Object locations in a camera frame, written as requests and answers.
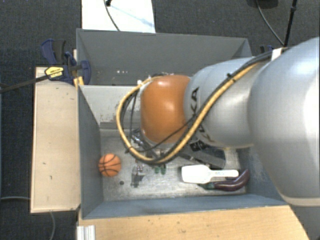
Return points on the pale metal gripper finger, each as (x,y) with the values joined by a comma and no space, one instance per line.
(135,180)
(140,169)

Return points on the orange toy basketball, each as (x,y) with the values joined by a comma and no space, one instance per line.
(109,165)

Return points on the white plastic scoop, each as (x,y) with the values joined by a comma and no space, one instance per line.
(195,174)

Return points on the dark grey printed box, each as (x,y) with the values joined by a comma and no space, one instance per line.
(212,156)

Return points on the pale wood board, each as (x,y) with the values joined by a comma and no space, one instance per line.
(55,146)

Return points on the grey metal bin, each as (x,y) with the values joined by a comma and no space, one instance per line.
(100,59)

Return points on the purple toy eggplant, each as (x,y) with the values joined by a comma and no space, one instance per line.
(235,184)

